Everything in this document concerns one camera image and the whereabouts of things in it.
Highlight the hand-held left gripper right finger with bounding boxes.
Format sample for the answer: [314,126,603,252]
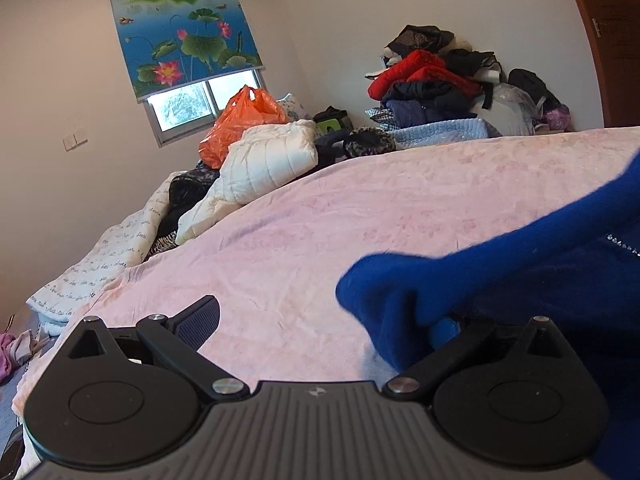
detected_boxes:
[382,312,568,402]

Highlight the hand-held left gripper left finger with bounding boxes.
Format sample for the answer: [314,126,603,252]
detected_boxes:
[60,295,251,402]

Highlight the blue sweater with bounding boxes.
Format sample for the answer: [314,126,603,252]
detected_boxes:
[335,147,640,480]

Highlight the dark patterned clothes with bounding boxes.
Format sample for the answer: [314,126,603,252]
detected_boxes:
[145,167,221,261]

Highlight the white script-printed quilt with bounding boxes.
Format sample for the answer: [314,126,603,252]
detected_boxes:
[26,175,176,336]

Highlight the pink blanket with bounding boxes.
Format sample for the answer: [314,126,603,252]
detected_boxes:
[12,127,640,411]

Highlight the white quilted jacket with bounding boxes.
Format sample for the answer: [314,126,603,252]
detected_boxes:
[175,119,319,246]

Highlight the pink cloth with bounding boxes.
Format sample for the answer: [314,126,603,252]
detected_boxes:
[0,332,48,386]

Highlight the light blue quilted blanket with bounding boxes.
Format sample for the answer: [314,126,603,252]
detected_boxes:
[387,117,503,148]

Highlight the orange plastic bag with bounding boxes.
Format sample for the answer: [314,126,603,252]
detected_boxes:
[198,86,292,170]

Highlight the dark fur hat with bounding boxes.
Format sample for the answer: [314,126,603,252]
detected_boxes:
[345,126,398,158]

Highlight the window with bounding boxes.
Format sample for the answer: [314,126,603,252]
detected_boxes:
[142,70,266,148]

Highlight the checked cloth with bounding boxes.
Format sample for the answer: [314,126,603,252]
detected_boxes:
[365,107,396,131]

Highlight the navy jacket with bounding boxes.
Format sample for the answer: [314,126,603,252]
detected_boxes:
[380,80,483,128]

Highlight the floral pillow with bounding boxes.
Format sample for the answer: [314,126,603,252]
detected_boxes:
[275,93,311,122]

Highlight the clear plastic bag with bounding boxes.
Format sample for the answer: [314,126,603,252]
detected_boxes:
[480,82,538,136]

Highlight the green and black bag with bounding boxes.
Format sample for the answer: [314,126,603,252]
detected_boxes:
[312,106,353,136]

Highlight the purple cloth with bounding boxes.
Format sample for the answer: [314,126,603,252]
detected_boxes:
[545,105,571,131]

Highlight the black backpack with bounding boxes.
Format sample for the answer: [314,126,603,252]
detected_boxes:
[507,68,561,111]

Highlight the red garment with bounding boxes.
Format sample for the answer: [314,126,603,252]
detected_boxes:
[367,50,481,102]

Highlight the black and white garment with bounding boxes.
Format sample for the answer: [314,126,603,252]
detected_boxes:
[445,47,503,86]

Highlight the lotus print roller blind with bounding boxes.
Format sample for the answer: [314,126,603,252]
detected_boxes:
[106,0,264,103]

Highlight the dark patterned garment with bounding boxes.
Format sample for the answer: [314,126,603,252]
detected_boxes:
[387,25,456,56]

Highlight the wooden door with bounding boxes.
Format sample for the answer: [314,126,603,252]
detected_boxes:
[557,0,640,128]

